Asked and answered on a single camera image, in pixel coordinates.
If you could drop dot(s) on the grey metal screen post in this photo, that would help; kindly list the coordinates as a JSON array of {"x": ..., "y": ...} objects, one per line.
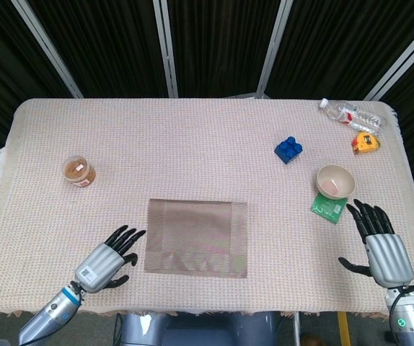
[
  {"x": 48, "y": 50},
  {"x": 273, "y": 50},
  {"x": 166, "y": 50},
  {"x": 401, "y": 61}
]

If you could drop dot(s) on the pink woven tablecloth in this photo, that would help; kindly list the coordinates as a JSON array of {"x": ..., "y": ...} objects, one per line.
[{"x": 192, "y": 144}]

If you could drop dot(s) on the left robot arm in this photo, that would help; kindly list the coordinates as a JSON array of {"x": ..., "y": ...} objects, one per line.
[{"x": 52, "y": 313}]

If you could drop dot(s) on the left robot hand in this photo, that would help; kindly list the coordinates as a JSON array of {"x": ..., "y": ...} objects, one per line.
[{"x": 99, "y": 266}]

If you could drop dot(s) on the blue building block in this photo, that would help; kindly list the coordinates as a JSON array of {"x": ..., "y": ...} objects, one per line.
[{"x": 288, "y": 150}]

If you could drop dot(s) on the brown round object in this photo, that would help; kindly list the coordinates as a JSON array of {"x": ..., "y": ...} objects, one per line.
[{"x": 311, "y": 340}]

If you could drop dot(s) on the clear jar of rubber bands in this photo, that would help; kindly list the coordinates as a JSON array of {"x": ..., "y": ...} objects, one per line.
[{"x": 79, "y": 173}]

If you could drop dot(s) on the green foil packet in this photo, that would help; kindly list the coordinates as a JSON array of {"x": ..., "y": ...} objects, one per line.
[{"x": 327, "y": 210}]

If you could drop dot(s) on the light pink bowl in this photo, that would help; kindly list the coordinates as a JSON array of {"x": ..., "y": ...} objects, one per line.
[{"x": 336, "y": 182}]

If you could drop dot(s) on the yellow tape measure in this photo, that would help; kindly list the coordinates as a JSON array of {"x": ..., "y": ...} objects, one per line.
[{"x": 367, "y": 143}]

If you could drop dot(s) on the grey metal table leg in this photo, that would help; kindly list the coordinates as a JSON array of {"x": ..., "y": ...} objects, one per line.
[{"x": 296, "y": 329}]

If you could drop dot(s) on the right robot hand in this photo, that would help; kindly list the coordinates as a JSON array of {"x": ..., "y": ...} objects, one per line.
[{"x": 391, "y": 259}]

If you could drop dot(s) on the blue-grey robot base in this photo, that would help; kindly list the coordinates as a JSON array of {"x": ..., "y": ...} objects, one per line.
[{"x": 200, "y": 331}]

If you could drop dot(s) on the light brown woven placemat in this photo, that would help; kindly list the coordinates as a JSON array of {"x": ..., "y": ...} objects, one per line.
[{"x": 192, "y": 234}]

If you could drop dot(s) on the yellow floor strip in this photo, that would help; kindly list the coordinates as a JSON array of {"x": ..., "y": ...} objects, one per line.
[{"x": 344, "y": 329}]

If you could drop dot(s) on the clear plastic water bottle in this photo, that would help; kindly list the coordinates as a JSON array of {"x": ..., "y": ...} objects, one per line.
[{"x": 351, "y": 115}]

